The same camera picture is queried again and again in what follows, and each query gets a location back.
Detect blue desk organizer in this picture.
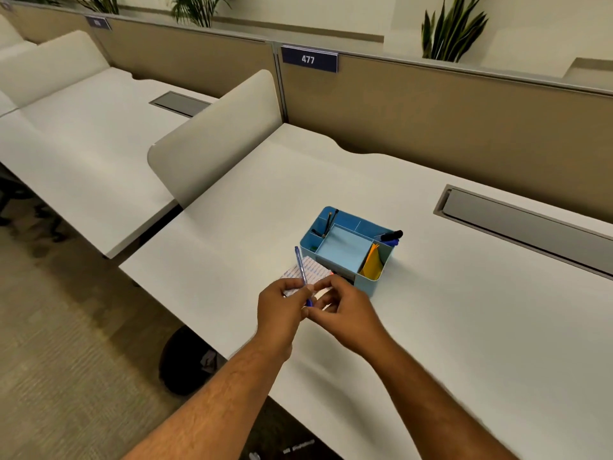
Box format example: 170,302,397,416
299,206,396,298

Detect blue pen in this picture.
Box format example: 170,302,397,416
294,245,315,308

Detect orange bin with black liner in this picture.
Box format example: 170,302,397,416
158,325,229,396

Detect beige partition panel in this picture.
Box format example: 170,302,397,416
0,2,284,125
275,45,613,226

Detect grey cable cover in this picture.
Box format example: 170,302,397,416
433,184,613,282
148,90,213,119

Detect orange sticky note pad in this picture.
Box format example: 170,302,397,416
359,243,384,281

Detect white divider screen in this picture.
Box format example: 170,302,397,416
147,69,284,209
0,13,25,49
0,29,111,109

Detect lined white notepad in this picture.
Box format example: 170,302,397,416
279,262,335,298

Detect person's left forearm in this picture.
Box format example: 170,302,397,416
122,339,293,460

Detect person's left hand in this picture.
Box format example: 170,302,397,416
256,277,319,362

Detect person's right hand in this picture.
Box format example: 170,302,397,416
301,275,398,362

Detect black office chair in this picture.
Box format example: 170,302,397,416
0,162,68,245

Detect person's right forearm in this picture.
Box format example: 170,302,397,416
368,337,520,460

